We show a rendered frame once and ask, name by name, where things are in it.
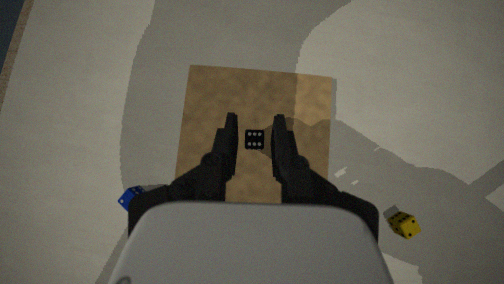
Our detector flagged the black die with white pips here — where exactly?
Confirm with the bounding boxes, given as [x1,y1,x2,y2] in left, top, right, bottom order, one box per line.
[245,129,264,150]

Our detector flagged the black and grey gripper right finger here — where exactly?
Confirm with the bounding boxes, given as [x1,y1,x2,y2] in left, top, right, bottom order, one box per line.
[271,114,379,244]

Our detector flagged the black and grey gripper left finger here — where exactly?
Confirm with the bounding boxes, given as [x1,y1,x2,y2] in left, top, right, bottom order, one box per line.
[128,112,238,238]

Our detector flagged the tan square mat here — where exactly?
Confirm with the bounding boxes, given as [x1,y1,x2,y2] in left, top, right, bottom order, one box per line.
[175,65,332,203]

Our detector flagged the yellow die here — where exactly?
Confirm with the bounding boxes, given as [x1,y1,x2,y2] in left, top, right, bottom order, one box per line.
[388,211,421,240]

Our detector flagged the blue die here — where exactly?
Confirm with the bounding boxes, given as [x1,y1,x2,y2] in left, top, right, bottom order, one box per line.
[118,186,146,212]

